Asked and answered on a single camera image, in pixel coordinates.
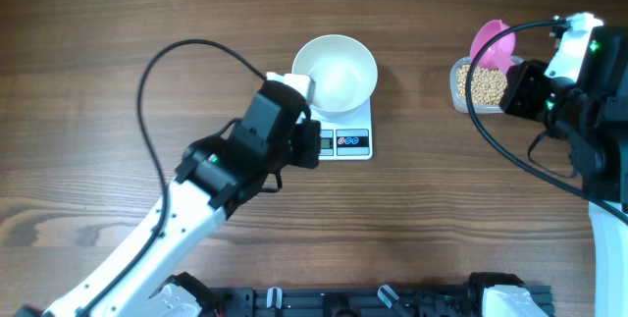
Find pink plastic scoop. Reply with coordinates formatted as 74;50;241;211
470;20;516;75

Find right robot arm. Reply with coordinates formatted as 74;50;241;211
467;18;627;316

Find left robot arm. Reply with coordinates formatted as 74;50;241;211
17;73;321;316

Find white digital kitchen scale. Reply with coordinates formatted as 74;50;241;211
310;99;374;161

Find white bowl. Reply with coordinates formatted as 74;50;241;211
291;34;379;119

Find soybeans in container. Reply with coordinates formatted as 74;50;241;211
456;64;507;106

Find clear plastic container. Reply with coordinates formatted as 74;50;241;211
449;56;507;114

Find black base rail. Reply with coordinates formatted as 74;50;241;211
166;272;555;317

